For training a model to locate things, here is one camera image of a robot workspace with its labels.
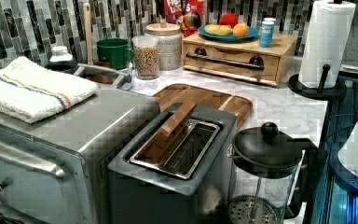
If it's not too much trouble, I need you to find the orange fruit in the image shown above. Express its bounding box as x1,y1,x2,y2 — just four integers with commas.
232,23,249,38

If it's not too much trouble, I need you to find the teal plate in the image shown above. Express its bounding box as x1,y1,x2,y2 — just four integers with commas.
198,25,258,43

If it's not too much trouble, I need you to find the white paper towel roll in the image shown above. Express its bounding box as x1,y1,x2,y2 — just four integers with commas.
298,0,356,89

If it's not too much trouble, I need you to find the silver toaster oven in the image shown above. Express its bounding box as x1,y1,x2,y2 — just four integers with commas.
0,73,160,224

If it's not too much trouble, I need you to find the wooden rolling pin handle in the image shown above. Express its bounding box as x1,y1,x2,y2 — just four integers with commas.
83,3,93,64

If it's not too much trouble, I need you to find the grey two-slot toaster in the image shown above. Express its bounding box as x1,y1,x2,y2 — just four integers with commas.
108,103,237,224

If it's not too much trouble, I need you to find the white lidded dark bottle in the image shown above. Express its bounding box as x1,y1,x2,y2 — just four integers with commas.
46,46,77,74

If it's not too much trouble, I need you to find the red Froot Loops cereal box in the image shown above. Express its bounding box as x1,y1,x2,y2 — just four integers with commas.
164,0,204,36

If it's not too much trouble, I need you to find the glass french press black lid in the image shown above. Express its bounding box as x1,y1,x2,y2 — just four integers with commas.
227,122,318,224

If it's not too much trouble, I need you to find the wooden cutting board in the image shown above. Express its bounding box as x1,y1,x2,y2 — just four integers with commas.
154,84,253,129

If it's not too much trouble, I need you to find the wooden drawer box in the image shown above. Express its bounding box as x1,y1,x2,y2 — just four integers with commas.
182,33,297,87

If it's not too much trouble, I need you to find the blue white can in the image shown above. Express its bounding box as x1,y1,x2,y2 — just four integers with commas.
259,18,276,48

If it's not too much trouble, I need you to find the white striped folded towel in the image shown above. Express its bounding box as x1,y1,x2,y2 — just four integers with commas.
0,56,98,123

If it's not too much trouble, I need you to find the black drawer handle bar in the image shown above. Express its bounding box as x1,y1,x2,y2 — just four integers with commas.
186,48,265,71

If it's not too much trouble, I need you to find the black paper towel holder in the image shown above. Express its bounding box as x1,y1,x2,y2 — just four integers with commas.
288,64,347,101

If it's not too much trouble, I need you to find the red apple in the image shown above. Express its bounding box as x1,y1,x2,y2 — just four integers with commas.
219,13,238,28

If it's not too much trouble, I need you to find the yellow banana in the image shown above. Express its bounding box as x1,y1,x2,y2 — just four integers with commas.
204,24,232,36

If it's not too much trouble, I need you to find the green mug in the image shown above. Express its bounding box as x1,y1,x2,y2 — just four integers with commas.
97,38,135,70

